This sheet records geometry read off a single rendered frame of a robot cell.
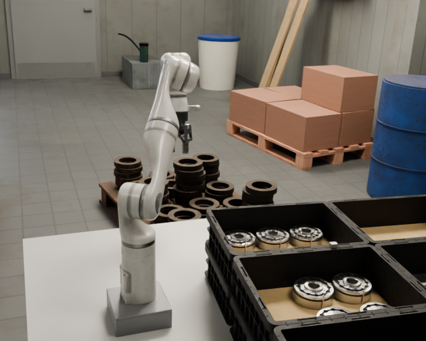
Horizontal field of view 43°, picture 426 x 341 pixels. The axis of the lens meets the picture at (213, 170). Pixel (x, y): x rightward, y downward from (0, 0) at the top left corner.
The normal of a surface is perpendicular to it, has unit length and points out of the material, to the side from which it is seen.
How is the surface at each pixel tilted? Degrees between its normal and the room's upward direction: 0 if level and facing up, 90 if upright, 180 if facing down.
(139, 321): 90
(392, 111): 90
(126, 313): 0
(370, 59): 90
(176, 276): 0
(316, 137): 90
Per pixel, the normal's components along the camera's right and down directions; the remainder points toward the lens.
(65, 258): 0.04, -0.94
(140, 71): 0.33, 0.33
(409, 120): -0.53, 0.27
